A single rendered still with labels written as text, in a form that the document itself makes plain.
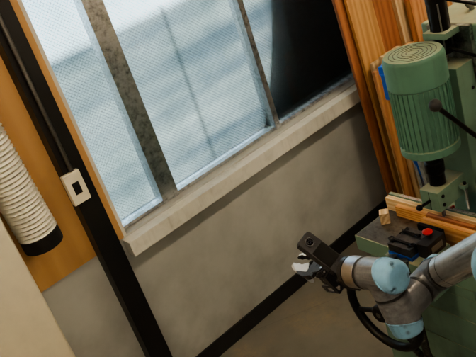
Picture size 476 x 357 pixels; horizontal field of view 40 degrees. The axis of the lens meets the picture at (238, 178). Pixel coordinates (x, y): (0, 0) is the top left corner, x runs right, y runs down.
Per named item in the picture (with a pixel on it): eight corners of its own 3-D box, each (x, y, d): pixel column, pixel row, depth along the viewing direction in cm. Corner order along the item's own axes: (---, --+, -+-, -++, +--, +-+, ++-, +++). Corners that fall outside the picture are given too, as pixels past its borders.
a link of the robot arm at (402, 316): (440, 313, 149) (421, 273, 146) (413, 345, 143) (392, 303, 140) (414, 311, 155) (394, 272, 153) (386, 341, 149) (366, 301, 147)
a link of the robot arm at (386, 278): (396, 305, 139) (380, 271, 137) (361, 299, 148) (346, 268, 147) (418, 283, 142) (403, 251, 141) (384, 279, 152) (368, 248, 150)
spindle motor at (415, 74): (389, 157, 203) (367, 63, 189) (425, 131, 211) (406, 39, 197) (437, 167, 189) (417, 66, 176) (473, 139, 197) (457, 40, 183)
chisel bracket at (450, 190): (423, 212, 209) (418, 189, 205) (450, 190, 215) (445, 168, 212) (443, 217, 203) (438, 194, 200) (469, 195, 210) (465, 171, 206)
